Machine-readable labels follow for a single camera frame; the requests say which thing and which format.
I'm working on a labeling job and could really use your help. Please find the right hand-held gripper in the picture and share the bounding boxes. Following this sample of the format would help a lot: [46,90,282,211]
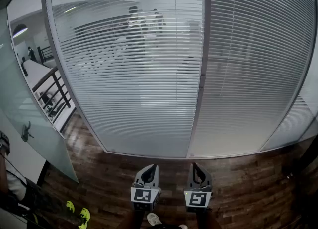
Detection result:
[183,162,213,214]

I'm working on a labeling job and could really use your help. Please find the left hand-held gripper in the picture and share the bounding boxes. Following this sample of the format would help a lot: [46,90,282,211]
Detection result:
[131,164,161,212]

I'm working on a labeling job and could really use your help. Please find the person's right forearm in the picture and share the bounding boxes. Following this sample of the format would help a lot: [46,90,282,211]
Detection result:
[195,209,222,229]

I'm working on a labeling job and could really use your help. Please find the person's left forearm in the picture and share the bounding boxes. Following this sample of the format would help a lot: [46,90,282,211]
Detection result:
[128,208,146,229]

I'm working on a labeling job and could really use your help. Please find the person's white left shoe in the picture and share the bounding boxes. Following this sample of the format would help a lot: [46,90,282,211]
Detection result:
[146,212,162,226]

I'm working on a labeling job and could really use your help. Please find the person's dark trousers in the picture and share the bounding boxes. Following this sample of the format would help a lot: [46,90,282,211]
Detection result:
[146,224,184,229]

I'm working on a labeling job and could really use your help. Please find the dark bulky floor object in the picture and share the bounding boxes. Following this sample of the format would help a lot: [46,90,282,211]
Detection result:
[282,146,318,186]

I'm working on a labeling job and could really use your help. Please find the frosted glass door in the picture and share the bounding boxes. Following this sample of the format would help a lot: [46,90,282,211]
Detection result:
[0,6,80,183]

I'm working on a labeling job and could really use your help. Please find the black railing with wooden handrail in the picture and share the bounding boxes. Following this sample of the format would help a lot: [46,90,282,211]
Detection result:
[31,66,73,124]

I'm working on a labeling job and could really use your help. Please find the black office chair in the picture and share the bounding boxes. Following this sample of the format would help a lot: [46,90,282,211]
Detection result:
[39,91,54,111]

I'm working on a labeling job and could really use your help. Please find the long white table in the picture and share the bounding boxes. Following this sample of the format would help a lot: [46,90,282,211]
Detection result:
[21,58,59,92]

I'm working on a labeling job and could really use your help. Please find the black metal railing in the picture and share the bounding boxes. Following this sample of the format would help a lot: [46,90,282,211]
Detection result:
[36,45,55,64]

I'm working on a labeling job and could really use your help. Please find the arched ceiling light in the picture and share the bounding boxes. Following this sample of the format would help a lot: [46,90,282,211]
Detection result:
[11,23,28,39]

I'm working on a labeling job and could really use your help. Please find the metal door handle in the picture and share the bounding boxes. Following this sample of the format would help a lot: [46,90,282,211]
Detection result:
[21,120,35,142]

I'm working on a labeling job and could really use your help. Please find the grey window frame post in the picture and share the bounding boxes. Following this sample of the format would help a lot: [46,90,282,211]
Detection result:
[40,0,110,153]

